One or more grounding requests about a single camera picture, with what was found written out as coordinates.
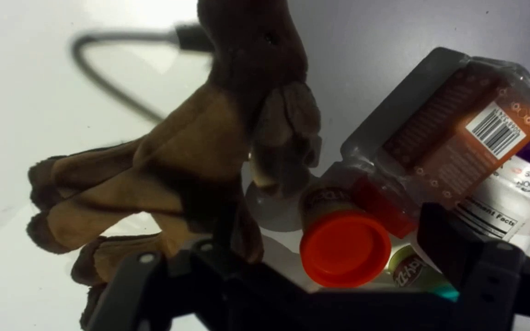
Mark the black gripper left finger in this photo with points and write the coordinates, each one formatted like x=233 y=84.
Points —
x=209 y=279

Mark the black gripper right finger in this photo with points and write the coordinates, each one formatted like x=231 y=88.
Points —
x=492 y=277

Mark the orange lid play-doh tub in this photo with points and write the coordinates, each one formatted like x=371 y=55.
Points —
x=347 y=230

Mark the teal lid play-doh tub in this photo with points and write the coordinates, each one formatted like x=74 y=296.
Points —
x=409 y=270

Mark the white pill bottle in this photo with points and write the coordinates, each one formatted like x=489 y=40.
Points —
x=500 y=208

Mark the brown plush moose toy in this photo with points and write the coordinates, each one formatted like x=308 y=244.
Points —
x=253 y=121

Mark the brown spice bottle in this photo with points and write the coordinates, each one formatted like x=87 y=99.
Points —
x=448 y=125

